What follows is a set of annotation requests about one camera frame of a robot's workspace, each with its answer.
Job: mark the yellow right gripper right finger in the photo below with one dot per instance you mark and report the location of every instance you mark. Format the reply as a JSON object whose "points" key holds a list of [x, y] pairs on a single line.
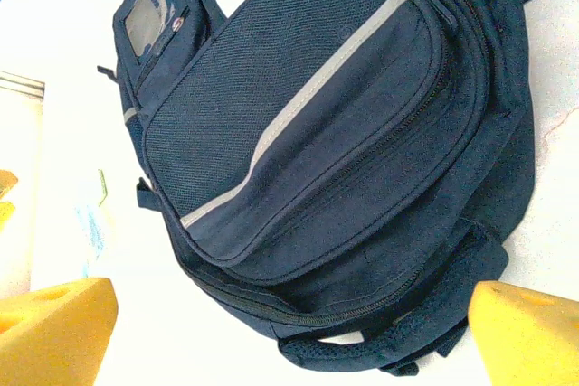
{"points": [[529, 341]]}

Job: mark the white notepad with green edge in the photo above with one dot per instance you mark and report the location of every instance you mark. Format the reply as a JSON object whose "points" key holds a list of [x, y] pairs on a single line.
{"points": [[105, 187]]}

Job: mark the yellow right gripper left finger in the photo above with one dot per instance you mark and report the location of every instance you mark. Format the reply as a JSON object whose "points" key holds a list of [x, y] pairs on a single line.
{"points": [[50, 336]]}

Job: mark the navy blue backpack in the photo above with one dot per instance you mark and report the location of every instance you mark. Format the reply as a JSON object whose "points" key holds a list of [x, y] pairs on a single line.
{"points": [[325, 133]]}

